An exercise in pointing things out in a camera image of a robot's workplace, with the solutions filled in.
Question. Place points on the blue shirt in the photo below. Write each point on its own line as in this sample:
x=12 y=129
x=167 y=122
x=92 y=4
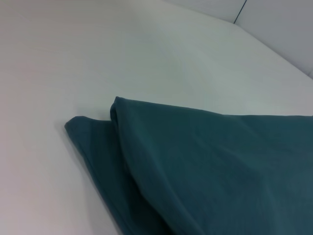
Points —
x=207 y=171

